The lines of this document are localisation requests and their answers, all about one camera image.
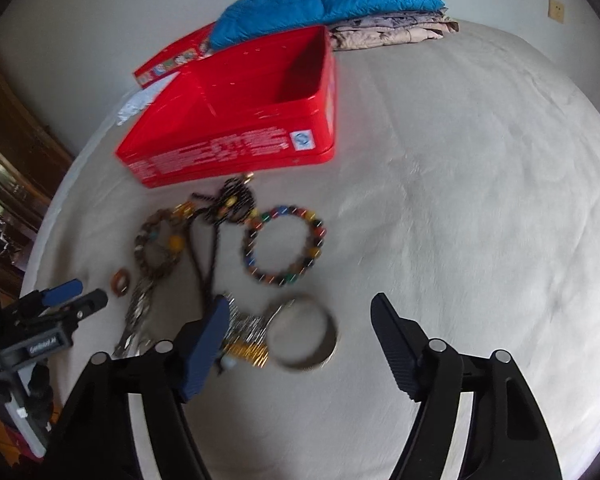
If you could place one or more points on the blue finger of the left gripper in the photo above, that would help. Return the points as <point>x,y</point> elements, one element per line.
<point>81,308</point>
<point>56,296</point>

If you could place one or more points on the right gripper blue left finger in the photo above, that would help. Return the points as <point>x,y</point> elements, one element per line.
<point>200,343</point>

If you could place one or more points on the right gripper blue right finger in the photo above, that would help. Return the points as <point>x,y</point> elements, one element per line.
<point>402,341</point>

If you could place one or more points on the silver metal watch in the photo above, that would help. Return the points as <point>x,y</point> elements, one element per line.
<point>138,310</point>

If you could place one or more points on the silver bangle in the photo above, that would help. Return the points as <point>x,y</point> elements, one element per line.
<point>301,333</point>

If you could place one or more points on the brown wooden cabinet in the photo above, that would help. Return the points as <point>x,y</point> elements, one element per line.
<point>32,165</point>

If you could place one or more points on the white lace cloth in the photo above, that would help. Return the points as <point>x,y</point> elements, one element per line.
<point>142,99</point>

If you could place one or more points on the red tin box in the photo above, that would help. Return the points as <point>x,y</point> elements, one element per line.
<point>264,104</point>

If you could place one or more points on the red tin lid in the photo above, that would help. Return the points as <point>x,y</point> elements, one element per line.
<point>192,47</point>

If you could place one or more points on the folded floral cloth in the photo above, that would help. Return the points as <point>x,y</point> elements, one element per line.
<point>383,30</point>

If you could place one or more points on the blue quilted blanket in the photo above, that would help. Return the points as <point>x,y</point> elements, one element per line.
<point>246,20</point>

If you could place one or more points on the beige wall socket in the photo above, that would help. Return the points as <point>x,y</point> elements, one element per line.
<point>556,11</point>

